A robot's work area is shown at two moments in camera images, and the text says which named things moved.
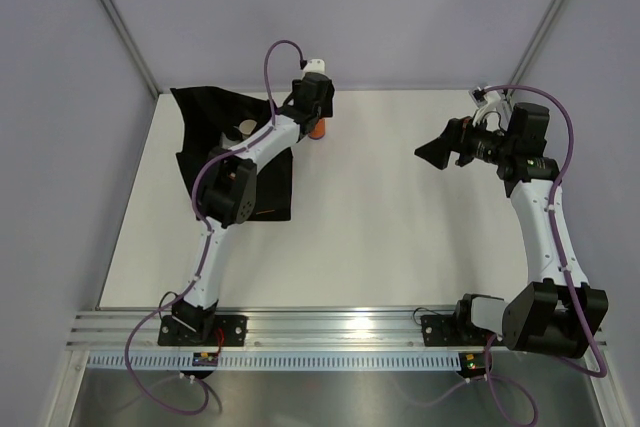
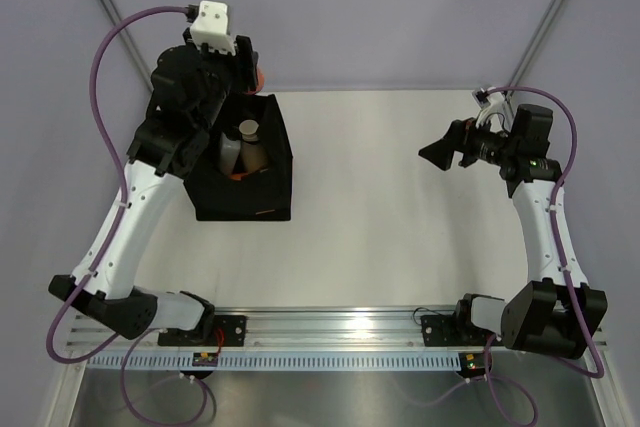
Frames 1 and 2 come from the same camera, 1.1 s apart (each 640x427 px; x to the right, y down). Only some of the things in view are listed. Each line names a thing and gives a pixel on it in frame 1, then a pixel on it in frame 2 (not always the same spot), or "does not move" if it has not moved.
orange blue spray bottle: x=319 y=129 -> x=260 y=80
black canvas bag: x=207 y=114 does not move
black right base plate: x=450 y=330 does not move
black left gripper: x=325 y=106 -> x=241 y=64
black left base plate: x=225 y=330 does not move
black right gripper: x=458 y=136 does not move
